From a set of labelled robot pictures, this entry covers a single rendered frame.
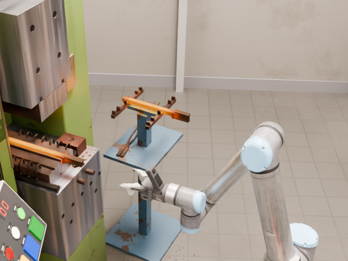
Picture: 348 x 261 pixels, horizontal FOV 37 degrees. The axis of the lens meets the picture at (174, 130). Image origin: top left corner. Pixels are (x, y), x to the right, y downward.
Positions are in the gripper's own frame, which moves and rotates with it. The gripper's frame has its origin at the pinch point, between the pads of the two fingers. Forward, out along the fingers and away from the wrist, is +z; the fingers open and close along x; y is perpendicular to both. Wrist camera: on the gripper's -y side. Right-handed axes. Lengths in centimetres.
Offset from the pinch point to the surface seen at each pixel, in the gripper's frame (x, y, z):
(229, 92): 253, 100, 24
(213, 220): 87, 100, -18
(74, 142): 14.0, 2.0, 36.1
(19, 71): -17, -53, 36
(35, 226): -43.9, -1.8, 17.3
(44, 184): -14.8, 5.7, 34.1
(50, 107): -5.1, -30.4, 33.0
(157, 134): 69, 26, 16
